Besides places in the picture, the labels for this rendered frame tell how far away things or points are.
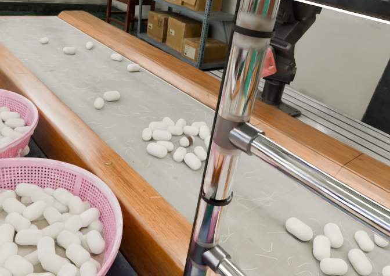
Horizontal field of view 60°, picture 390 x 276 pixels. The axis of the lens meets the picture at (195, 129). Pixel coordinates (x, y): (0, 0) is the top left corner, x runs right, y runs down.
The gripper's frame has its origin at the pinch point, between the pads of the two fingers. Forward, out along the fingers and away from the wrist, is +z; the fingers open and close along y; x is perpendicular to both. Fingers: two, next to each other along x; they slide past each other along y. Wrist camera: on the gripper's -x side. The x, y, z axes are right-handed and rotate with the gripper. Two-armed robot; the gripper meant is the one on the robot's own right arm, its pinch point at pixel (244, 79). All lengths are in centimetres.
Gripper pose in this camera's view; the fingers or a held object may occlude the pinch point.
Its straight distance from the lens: 68.0
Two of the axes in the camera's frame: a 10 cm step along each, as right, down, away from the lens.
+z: -6.6, 7.3, -1.7
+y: 6.6, 4.5, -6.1
